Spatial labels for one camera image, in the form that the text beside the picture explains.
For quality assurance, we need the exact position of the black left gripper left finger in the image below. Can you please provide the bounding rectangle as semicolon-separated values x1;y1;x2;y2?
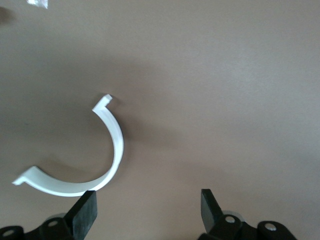
0;189;98;240

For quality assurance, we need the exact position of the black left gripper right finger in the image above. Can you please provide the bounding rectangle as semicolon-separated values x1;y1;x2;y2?
197;188;297;240

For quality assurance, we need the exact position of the white curved plastic arc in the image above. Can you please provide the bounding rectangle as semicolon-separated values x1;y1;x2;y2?
11;93;125;198

